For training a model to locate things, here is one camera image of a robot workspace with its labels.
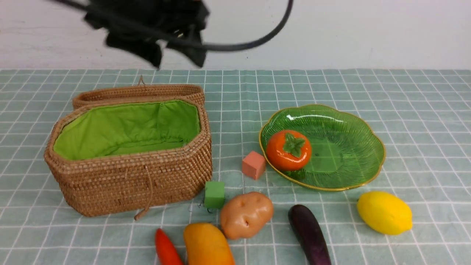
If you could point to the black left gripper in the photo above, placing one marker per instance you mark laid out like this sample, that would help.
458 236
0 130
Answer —
184 19

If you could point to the orange persimmon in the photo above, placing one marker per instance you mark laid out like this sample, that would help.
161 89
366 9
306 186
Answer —
288 150

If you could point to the brown potato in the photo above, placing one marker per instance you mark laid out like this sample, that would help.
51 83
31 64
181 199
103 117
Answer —
245 215

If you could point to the orange yellow mango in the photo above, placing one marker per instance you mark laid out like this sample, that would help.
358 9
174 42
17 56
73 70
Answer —
206 245

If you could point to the red chili pepper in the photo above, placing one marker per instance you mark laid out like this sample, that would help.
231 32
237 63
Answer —
165 249

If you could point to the purple eggplant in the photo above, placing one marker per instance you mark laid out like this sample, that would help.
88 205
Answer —
309 235

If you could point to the yellow lemon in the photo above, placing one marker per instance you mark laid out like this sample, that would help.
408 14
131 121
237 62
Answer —
385 213

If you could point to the woven basket lid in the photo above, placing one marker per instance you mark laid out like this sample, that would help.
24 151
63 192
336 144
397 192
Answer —
193 92

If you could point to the woven wicker basket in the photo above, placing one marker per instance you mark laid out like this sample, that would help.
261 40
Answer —
131 154

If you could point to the pink foam cube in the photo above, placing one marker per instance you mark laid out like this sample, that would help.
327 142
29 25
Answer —
253 165

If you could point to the green foam cube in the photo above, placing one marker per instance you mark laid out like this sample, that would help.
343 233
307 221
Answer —
214 195

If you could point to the green glass plate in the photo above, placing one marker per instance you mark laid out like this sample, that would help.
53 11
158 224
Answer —
346 153

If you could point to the checkered green tablecloth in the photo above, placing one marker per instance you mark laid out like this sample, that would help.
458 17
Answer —
422 117

